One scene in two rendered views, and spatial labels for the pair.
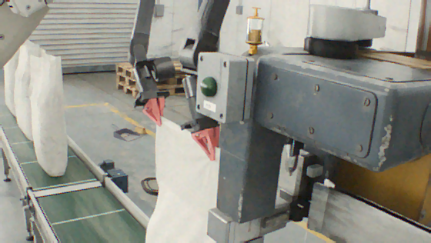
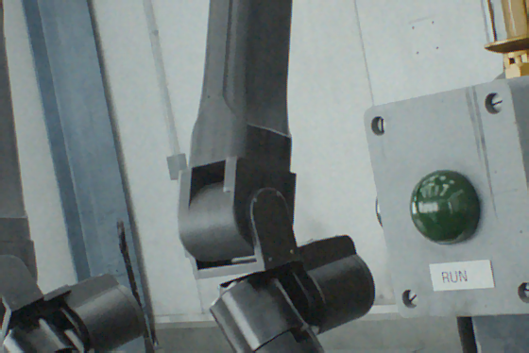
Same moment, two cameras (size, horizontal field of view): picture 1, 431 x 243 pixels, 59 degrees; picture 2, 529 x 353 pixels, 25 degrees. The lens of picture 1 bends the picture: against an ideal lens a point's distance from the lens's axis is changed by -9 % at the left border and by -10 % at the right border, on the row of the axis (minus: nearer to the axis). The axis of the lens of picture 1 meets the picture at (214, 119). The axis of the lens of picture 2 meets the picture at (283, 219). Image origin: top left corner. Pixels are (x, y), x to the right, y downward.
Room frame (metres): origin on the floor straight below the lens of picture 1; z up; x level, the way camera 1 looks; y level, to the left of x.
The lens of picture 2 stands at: (0.13, 0.14, 1.32)
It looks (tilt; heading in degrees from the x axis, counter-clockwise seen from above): 3 degrees down; 352
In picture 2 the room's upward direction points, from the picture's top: 10 degrees counter-clockwise
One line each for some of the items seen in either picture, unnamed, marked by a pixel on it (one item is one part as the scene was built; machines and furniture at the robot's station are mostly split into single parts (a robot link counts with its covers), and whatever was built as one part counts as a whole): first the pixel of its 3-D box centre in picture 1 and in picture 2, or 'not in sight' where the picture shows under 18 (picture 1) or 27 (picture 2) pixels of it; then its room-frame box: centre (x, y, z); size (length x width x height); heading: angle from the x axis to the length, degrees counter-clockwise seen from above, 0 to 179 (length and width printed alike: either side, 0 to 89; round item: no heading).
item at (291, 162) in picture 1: (292, 157); not in sight; (0.80, -0.17, 1.11); 0.03 x 0.03 x 0.06
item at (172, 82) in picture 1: (160, 77); not in sight; (6.62, 0.92, 0.22); 1.21 x 0.84 x 0.14; 126
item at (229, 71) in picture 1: (224, 85); (483, 197); (0.59, -0.01, 1.29); 0.08 x 0.05 x 0.09; 36
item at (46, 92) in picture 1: (47, 110); not in sight; (2.35, 1.04, 0.74); 0.47 x 0.22 x 0.72; 34
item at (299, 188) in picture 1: (302, 186); not in sight; (0.73, -0.18, 1.08); 0.03 x 0.01 x 0.13; 126
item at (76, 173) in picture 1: (31, 138); not in sight; (2.93, 1.46, 0.34); 2.21 x 0.39 x 0.09; 36
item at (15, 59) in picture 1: (15, 74); not in sight; (3.50, 1.88, 0.74); 0.47 x 0.20 x 0.72; 38
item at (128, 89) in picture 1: (158, 86); not in sight; (6.61, 0.94, 0.07); 1.20 x 0.82 x 0.14; 124
